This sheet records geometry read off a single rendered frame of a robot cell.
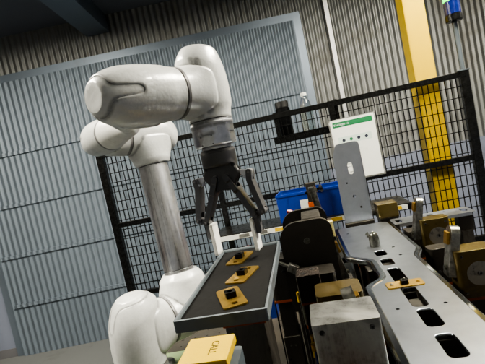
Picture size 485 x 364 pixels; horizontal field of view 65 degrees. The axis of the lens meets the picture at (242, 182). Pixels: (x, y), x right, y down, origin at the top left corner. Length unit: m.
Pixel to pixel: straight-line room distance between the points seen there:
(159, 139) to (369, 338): 0.93
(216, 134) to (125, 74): 0.21
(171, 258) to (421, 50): 1.50
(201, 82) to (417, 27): 1.51
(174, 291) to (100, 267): 2.47
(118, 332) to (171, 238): 0.32
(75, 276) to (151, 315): 2.64
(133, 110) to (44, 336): 3.59
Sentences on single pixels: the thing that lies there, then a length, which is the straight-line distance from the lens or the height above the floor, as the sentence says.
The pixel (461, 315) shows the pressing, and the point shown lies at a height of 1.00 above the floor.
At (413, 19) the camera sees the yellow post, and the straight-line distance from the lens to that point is 2.11.
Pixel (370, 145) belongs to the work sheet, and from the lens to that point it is 1.95.
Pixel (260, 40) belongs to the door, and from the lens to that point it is 3.50.
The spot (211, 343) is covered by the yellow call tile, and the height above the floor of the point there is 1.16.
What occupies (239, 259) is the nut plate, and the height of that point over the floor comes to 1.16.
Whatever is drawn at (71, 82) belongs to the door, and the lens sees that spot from 3.72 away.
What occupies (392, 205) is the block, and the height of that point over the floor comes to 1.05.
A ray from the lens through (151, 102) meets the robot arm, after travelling 0.68.
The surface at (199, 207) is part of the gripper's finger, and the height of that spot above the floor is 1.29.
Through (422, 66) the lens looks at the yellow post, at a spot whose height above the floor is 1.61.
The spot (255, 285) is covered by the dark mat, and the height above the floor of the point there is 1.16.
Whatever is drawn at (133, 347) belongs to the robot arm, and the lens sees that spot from 1.22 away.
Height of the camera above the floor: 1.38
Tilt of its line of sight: 4 degrees down
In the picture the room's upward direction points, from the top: 12 degrees counter-clockwise
